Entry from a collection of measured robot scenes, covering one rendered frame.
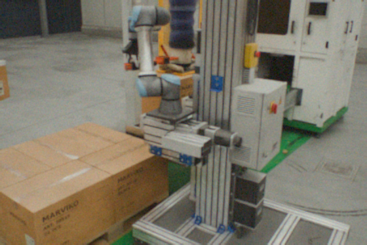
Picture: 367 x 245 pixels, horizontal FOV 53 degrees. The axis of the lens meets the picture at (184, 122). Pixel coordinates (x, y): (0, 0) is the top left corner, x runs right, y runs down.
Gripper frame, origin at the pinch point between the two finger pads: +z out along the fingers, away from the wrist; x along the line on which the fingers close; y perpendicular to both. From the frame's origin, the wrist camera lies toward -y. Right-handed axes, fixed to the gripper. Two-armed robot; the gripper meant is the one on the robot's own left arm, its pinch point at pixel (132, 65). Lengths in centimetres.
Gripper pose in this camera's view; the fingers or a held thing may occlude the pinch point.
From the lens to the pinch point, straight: 278.1
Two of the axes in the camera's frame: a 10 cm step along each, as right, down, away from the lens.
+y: 6.1, -2.5, 7.5
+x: -8.0, -2.2, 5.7
